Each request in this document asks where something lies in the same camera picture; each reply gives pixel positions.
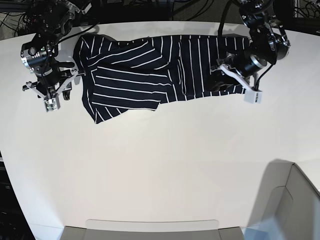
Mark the grey tray bottom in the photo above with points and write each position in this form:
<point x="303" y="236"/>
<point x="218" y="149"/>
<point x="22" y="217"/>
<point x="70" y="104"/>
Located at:
<point x="134" y="230"/>

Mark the navy white striped T-shirt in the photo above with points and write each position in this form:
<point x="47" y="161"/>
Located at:
<point x="144" y="73"/>

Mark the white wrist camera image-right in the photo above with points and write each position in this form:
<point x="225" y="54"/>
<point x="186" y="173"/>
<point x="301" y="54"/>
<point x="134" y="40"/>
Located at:
<point x="250" y="87"/>

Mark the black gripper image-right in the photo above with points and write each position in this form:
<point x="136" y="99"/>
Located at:
<point x="212" y="80"/>

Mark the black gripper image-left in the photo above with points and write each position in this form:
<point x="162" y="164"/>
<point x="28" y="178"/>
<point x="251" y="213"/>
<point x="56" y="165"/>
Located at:
<point x="60" y="65"/>

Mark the grey bin right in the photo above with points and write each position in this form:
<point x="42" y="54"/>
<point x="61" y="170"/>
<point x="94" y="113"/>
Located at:
<point x="287" y="205"/>

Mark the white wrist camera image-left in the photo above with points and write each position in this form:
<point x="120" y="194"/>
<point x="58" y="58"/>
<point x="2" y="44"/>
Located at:
<point x="52" y="103"/>

